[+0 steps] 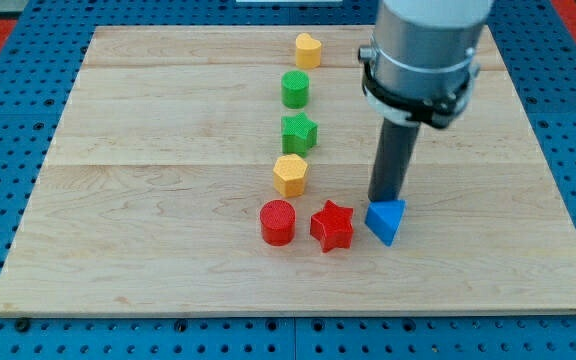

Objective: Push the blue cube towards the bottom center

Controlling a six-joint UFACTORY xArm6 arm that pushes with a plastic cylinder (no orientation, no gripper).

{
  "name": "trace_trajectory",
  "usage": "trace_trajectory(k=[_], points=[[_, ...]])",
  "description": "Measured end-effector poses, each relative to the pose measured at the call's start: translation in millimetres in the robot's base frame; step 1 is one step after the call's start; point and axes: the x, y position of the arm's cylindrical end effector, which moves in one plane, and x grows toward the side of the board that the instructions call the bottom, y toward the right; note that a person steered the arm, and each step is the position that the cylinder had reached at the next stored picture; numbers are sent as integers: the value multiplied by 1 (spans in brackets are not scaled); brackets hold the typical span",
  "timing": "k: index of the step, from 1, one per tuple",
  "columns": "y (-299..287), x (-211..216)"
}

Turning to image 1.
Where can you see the blue triangular block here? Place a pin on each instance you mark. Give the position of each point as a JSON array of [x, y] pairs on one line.
[[384, 218]]

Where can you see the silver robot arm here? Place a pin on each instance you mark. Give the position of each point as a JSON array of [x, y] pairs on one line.
[[419, 65]]

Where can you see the yellow hexagon block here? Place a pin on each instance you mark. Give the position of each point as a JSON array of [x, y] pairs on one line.
[[289, 175]]

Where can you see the red cylinder block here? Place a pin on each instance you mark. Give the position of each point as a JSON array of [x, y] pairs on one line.
[[278, 219]]

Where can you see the green star block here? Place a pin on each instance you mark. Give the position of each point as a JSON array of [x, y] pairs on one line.
[[299, 134]]

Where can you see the red star block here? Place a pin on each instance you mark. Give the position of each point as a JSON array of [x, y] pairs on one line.
[[332, 226]]

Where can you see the wooden board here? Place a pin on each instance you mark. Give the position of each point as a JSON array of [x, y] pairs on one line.
[[148, 201]]

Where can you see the green cylinder block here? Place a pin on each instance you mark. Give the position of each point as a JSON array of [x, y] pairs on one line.
[[295, 89]]

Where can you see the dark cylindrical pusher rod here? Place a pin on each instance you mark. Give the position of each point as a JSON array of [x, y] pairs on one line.
[[394, 151]]

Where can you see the yellow heart block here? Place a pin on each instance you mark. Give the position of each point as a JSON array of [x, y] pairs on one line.
[[308, 51]]

